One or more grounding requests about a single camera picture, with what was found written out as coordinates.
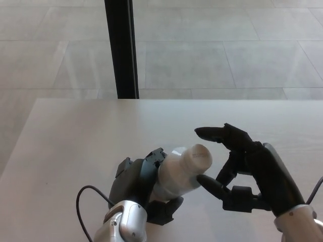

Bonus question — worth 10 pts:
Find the white screw cap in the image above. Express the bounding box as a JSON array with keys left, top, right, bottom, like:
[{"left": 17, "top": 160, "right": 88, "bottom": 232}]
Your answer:
[{"left": 185, "top": 144, "right": 213, "bottom": 175}]

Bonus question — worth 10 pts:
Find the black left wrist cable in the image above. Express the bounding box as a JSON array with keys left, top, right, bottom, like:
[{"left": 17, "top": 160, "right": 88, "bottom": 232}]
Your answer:
[{"left": 76, "top": 185, "right": 115, "bottom": 242}]

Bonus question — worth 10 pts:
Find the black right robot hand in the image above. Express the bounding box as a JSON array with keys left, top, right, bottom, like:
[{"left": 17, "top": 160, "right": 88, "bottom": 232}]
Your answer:
[{"left": 194, "top": 123, "right": 307, "bottom": 218}]

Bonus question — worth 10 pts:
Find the white plastic bottle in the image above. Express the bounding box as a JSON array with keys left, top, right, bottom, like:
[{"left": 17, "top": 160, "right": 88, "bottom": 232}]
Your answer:
[{"left": 150, "top": 147, "right": 210, "bottom": 203}]

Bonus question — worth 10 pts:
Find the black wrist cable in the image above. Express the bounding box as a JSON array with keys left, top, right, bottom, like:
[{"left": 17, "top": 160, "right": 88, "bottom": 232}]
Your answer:
[
  {"left": 76, "top": 185, "right": 115, "bottom": 242},
  {"left": 304, "top": 175, "right": 323, "bottom": 205}
]

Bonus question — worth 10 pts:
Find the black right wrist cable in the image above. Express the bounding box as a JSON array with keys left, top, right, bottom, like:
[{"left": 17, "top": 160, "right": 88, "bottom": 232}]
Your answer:
[{"left": 304, "top": 175, "right": 323, "bottom": 205}]

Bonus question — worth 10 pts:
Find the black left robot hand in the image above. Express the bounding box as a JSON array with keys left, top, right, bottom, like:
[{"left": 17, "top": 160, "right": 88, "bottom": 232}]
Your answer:
[{"left": 107, "top": 147, "right": 185, "bottom": 225}]

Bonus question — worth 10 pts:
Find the black vertical window post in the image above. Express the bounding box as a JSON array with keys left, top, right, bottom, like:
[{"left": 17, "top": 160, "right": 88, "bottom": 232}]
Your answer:
[{"left": 104, "top": 0, "right": 140, "bottom": 99}]

